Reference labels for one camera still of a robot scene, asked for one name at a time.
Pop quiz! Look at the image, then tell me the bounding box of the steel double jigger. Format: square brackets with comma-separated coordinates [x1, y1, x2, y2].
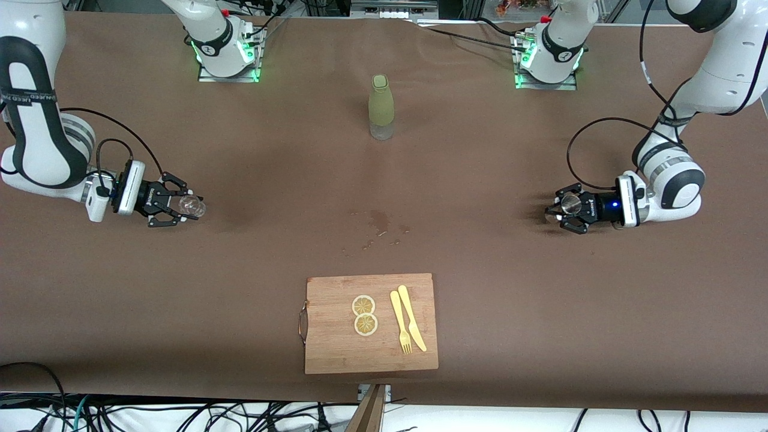
[545, 192, 584, 226]

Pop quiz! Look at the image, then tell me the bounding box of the clear glass cup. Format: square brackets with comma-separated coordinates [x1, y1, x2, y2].
[178, 194, 207, 220]

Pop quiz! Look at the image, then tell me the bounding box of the yellow plastic knife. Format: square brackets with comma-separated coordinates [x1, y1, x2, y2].
[398, 284, 428, 353]

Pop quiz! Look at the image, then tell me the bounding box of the orange plastic item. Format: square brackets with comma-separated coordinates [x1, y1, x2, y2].
[495, 0, 556, 16]

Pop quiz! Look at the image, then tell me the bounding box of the yellow plastic fork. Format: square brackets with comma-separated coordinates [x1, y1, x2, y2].
[390, 290, 412, 355]

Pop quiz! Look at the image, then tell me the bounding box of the wooden cutting board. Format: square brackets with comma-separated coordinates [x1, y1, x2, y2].
[298, 273, 439, 375]

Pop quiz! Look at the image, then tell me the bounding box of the green sleeved glass bottle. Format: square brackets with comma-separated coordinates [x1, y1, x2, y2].
[368, 74, 396, 141]

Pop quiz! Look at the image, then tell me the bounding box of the grey metal box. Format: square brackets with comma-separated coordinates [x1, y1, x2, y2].
[350, 0, 439, 20]

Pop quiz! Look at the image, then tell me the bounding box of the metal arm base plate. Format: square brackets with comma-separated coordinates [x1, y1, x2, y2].
[514, 31, 578, 91]
[197, 24, 263, 83]

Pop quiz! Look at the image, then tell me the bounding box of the black table cable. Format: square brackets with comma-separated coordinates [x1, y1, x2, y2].
[418, 25, 524, 52]

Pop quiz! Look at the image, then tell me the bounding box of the black looped floor cable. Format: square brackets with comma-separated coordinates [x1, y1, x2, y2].
[0, 362, 68, 432]

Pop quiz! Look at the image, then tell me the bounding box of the teal floor cable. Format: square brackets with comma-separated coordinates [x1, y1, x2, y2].
[57, 395, 91, 432]

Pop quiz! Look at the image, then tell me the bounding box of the wooden post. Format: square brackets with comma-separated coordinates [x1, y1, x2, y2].
[345, 384, 388, 432]

